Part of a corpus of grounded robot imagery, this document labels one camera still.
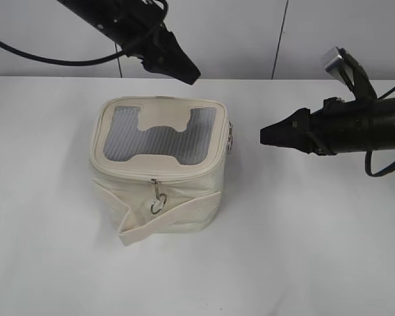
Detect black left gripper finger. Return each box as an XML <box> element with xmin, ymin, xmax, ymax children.
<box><xmin>144</xmin><ymin>32</ymin><xmax>201</xmax><ymax>85</ymax></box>

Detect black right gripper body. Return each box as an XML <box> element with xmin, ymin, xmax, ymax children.
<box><xmin>307</xmin><ymin>97</ymin><xmax>379</xmax><ymax>155</ymax></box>

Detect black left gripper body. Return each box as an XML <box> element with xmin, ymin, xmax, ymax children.
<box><xmin>118</xmin><ymin>14</ymin><xmax>178</xmax><ymax>71</ymax></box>

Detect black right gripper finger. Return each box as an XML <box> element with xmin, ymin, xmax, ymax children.
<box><xmin>259</xmin><ymin>108</ymin><xmax>313</xmax><ymax>153</ymax></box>

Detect cream canvas zipper bag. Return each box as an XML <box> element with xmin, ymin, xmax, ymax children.
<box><xmin>89</xmin><ymin>96</ymin><xmax>230</xmax><ymax>246</ymax></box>

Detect metal zipper pull ring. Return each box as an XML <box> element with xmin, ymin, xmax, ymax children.
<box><xmin>149</xmin><ymin>178</ymin><xmax>168</xmax><ymax>215</ymax></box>

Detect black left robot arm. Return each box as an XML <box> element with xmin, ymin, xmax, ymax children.
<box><xmin>61</xmin><ymin>0</ymin><xmax>201</xmax><ymax>85</ymax></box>

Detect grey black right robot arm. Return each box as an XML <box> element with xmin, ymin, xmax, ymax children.
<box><xmin>259</xmin><ymin>97</ymin><xmax>395</xmax><ymax>155</ymax></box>

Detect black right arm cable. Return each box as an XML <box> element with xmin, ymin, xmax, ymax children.
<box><xmin>364</xmin><ymin>74</ymin><xmax>395</xmax><ymax>178</ymax></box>

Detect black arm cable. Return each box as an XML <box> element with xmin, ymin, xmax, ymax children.
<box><xmin>0</xmin><ymin>0</ymin><xmax>171</xmax><ymax>65</ymax></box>
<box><xmin>364</xmin><ymin>74</ymin><xmax>395</xmax><ymax>178</ymax></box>

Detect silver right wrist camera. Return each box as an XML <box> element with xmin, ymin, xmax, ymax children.
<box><xmin>322</xmin><ymin>47</ymin><xmax>377</xmax><ymax>100</ymax></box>

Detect metal strap buckle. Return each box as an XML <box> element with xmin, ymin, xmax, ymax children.
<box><xmin>226</xmin><ymin>122</ymin><xmax>234</xmax><ymax>155</ymax></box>

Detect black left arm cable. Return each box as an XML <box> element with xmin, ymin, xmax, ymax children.
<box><xmin>0</xmin><ymin>0</ymin><xmax>171</xmax><ymax>65</ymax></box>

